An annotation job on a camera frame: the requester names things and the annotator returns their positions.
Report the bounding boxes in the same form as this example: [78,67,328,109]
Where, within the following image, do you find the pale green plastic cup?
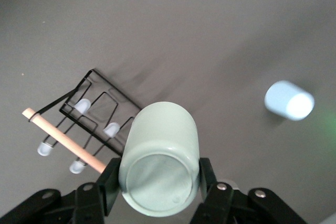
[118,101,202,218]

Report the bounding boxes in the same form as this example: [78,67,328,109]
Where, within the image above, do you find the dark grey table mat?
[0,0,336,224]

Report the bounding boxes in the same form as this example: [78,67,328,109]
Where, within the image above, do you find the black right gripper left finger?
[0,157,122,224]

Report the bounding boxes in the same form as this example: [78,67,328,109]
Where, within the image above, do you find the black wire cup holder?
[22,68,142,175]

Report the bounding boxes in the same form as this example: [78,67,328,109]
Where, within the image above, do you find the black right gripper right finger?
[188,157,308,224]

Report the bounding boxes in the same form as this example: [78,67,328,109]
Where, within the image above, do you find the light blue plastic cup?
[264,80,315,122]

